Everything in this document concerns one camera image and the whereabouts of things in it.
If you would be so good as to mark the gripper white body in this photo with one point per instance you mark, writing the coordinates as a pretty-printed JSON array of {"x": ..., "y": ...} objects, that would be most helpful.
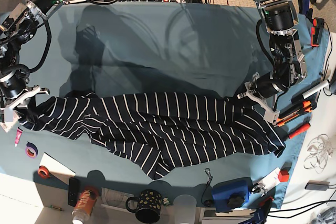
[
  {"x": 259, "y": 90},
  {"x": 21, "y": 101}
]

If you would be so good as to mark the navy white striped t-shirt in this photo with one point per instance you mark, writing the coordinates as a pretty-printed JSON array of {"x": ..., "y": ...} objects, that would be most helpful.
[{"x": 157, "y": 131}]

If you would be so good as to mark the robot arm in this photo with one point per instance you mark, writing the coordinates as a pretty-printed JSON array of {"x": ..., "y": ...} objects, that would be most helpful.
[
  {"x": 279, "y": 41},
  {"x": 18, "y": 28}
]

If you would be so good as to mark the clear plastic blister pack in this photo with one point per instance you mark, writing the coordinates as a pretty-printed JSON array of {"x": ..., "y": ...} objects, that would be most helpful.
[{"x": 7, "y": 126}]

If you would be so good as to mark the pink glue tube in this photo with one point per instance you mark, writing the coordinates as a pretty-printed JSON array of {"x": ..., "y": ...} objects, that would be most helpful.
[{"x": 18, "y": 135}]

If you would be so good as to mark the orange black utility knife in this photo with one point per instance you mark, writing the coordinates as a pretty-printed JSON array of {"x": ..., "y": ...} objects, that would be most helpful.
[{"x": 295, "y": 112}]

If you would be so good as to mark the black white marker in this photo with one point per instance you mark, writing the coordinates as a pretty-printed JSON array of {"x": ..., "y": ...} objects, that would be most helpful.
[{"x": 301, "y": 97}]

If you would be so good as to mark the purple tape roll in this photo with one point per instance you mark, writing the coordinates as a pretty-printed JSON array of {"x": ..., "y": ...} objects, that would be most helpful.
[{"x": 31, "y": 150}]

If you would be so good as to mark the small red cube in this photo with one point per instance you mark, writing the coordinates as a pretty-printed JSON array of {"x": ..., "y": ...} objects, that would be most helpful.
[{"x": 283, "y": 176}]

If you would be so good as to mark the white card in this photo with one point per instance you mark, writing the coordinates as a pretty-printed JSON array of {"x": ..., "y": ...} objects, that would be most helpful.
[{"x": 270, "y": 181}]

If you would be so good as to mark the orange tape roll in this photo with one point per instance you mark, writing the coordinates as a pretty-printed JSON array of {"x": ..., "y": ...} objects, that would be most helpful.
[{"x": 43, "y": 172}]

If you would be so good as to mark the white paper sheet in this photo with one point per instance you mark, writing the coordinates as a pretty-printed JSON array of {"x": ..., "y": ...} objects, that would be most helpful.
[{"x": 55, "y": 167}]

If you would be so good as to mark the grey flat device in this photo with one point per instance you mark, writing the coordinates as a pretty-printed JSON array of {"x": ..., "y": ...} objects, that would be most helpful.
[{"x": 317, "y": 186}]

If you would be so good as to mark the blue box with knob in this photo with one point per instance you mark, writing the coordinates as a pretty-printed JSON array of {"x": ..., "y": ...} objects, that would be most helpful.
[{"x": 230, "y": 196}]

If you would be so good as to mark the teal table cloth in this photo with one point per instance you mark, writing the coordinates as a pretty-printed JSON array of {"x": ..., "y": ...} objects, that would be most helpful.
[{"x": 133, "y": 48}]

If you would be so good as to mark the black remote control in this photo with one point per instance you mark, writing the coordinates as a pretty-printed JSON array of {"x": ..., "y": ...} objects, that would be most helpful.
[{"x": 73, "y": 190}]

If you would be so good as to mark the red black clamp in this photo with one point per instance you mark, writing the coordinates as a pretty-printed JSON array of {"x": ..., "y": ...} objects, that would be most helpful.
[{"x": 317, "y": 31}]

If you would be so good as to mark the orange drink can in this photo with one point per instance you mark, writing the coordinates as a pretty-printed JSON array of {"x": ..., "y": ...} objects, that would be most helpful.
[{"x": 85, "y": 205}]

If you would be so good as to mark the translucent plastic cup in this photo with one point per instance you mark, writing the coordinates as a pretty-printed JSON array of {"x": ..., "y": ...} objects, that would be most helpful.
[{"x": 184, "y": 209}]

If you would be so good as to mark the black mug gold leaves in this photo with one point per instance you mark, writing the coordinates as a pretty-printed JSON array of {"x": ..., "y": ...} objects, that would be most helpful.
[{"x": 146, "y": 207}]

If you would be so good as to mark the orange handled screwdriver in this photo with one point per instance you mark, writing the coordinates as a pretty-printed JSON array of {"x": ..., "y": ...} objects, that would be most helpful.
[{"x": 299, "y": 130}]

